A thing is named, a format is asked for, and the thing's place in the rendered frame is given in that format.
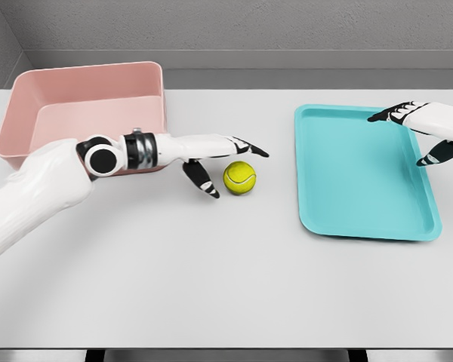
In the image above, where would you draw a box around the pink plastic basket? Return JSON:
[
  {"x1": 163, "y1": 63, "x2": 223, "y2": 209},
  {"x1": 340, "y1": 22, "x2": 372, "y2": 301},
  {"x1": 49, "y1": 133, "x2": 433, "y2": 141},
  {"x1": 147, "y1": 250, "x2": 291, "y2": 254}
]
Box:
[{"x1": 0, "y1": 61, "x2": 170, "y2": 178}]

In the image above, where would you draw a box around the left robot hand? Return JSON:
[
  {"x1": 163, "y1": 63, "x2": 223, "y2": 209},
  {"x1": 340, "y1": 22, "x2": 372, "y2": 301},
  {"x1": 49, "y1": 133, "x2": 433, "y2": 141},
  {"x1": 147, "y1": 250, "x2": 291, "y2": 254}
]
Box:
[{"x1": 174, "y1": 133, "x2": 270, "y2": 200}]

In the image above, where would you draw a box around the yellow tennis ball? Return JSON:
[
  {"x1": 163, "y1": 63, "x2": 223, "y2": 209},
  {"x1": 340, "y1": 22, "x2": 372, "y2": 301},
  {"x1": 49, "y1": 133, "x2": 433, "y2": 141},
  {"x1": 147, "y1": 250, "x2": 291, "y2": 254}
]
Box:
[{"x1": 222, "y1": 161, "x2": 257, "y2": 196}]

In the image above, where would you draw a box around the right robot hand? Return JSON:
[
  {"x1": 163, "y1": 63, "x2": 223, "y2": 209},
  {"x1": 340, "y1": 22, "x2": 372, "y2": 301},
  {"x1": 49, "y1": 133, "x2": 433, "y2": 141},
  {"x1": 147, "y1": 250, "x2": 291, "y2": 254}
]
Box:
[{"x1": 366, "y1": 100, "x2": 453, "y2": 168}]

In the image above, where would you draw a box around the blue plastic tray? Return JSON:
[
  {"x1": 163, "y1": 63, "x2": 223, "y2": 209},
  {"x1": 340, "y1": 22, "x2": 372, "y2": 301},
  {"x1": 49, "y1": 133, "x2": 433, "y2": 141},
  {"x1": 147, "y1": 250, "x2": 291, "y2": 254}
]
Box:
[{"x1": 294, "y1": 104, "x2": 443, "y2": 243}]

